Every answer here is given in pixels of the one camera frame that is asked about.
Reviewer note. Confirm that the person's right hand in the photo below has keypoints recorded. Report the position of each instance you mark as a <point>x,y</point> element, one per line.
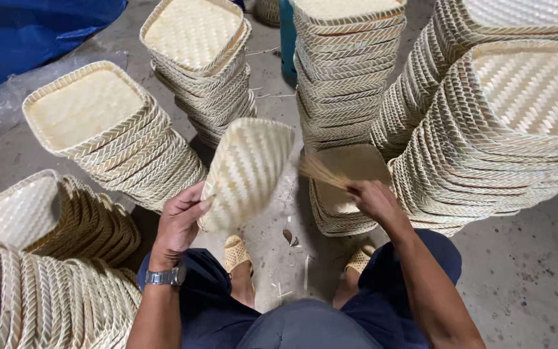
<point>378,203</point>

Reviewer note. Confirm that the person's left hand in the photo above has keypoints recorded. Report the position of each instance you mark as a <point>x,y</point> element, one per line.
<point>175,232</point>

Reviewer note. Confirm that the person's right fingers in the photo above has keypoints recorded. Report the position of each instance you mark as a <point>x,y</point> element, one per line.
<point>362,190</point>

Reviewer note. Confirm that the straw hand brush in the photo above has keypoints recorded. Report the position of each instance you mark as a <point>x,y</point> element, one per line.
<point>320,170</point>

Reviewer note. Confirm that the single woven bamboo tray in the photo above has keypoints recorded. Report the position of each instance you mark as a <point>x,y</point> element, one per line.
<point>247,169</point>

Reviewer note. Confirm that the stack of woven bamboo trays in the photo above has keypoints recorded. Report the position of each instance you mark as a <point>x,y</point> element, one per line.
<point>492,145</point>
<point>114,126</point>
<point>337,218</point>
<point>347,72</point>
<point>66,218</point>
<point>429,68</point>
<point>51,305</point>
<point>196,53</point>
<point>268,10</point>

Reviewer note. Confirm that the tan perforated sandal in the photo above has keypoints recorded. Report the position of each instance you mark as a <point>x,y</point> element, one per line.
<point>236,252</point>
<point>360,259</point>

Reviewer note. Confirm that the person's right leg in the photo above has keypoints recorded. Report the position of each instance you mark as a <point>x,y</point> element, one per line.
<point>346,291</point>

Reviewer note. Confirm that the person's leg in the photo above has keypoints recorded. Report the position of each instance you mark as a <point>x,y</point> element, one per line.
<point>346,291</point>
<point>243,286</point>

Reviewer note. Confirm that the grey shirt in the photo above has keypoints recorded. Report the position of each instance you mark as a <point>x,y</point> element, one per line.
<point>308,325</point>

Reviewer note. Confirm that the person's left leg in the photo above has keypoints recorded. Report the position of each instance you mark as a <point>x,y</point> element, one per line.
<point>243,286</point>

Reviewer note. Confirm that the blue plastic container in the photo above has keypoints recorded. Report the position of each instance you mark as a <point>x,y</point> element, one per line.
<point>287,39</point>

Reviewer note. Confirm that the dark blue shorts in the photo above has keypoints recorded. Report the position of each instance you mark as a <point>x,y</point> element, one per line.
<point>206,300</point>

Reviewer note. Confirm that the silver wristwatch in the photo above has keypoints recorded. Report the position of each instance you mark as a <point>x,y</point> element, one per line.
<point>165,277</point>

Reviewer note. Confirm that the blue tarpaulin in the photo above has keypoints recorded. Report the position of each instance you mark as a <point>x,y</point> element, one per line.
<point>32,34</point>

